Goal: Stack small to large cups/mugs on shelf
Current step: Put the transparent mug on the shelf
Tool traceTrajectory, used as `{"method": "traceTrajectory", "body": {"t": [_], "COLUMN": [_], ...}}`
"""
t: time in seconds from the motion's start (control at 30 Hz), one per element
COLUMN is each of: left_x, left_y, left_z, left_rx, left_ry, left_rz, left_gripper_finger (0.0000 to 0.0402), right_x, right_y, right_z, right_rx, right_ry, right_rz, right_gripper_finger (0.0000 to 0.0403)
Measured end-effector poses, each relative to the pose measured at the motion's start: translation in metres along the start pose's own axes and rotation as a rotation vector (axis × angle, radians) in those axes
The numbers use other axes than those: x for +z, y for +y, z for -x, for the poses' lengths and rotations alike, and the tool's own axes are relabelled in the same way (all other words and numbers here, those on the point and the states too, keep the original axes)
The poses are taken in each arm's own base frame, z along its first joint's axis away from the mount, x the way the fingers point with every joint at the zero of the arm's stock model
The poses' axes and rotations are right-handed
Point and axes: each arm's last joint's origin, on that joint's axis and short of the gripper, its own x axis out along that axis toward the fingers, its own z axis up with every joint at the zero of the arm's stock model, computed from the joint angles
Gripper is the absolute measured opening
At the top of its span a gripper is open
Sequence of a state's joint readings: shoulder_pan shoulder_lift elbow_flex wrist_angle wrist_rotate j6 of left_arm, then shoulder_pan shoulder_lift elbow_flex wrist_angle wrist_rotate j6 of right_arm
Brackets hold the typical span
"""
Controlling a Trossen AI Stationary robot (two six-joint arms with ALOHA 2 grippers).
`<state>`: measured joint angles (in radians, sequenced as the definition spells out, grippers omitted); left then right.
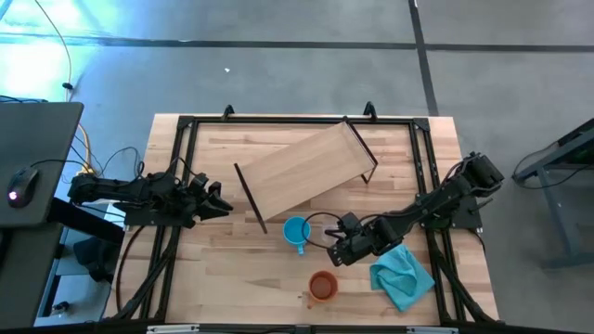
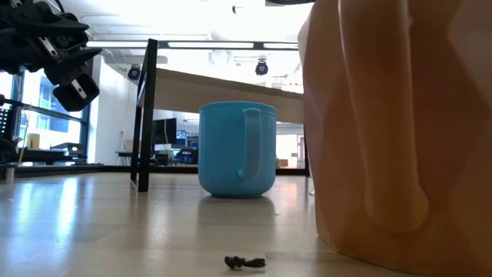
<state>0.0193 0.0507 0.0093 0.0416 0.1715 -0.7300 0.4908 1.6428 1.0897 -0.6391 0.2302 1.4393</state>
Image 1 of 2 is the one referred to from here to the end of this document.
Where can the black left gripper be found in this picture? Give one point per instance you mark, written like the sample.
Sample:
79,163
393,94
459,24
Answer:
197,204

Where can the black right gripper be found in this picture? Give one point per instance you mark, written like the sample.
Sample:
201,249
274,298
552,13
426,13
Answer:
362,243

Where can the orange mug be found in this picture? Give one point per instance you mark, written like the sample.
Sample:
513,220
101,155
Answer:
323,286

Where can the blue mug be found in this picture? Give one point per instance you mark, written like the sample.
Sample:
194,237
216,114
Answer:
294,230

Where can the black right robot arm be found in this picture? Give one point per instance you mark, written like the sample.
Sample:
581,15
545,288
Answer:
445,197

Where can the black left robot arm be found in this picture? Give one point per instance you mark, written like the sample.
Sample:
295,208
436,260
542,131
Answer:
116,190

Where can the wooden shelf black metal legs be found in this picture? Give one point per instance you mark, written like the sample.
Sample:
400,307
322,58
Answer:
306,171

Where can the teal cloth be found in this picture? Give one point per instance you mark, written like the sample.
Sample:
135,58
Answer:
401,278

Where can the black fabric bag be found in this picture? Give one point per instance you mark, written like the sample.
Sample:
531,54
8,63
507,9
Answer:
95,257

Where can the dark grey desk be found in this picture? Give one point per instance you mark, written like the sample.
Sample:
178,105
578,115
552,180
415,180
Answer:
42,139

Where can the black computer mouse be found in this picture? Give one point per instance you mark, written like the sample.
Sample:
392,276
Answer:
21,188

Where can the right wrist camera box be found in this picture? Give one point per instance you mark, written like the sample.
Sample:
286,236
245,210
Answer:
349,222

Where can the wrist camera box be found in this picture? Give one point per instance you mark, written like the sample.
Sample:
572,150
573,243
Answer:
199,181
349,222

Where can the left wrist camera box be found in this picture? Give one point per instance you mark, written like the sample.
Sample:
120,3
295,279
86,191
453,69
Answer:
199,181

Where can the black aluminium table frame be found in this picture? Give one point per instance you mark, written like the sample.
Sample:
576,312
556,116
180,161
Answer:
278,121

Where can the grey metal desk frame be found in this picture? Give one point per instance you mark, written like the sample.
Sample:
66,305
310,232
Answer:
550,199

